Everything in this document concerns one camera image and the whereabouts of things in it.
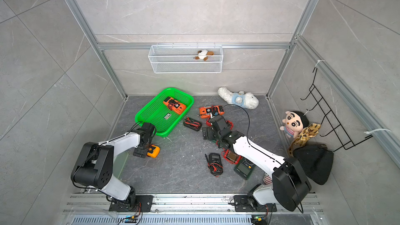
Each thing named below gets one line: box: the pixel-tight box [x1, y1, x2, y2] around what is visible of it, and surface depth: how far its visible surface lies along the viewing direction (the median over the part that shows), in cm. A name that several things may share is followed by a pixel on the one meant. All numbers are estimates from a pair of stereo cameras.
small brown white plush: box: [194, 50, 215, 61], surface depth 89 cm
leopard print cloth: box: [287, 122, 321, 158], surface depth 76 cm
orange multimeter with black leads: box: [163, 96, 187, 116], surface depth 109 cm
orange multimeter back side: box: [198, 105, 225, 119], surface depth 109 cm
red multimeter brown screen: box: [221, 148, 243, 165], surface depth 87 cm
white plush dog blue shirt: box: [217, 86, 259, 110], surface depth 109 cm
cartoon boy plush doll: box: [279, 110, 310, 139], surface depth 83 cm
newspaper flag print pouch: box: [263, 172, 273, 185], surface depth 80 cm
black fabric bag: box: [292, 144, 334, 185], surface depth 66 cm
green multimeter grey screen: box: [233, 157, 256, 181], surface depth 84 cm
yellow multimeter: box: [146, 144, 161, 159], surface depth 89 cm
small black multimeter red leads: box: [205, 152, 224, 178], surface depth 83 cm
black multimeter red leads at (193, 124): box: [183, 116, 203, 132], surface depth 102 cm
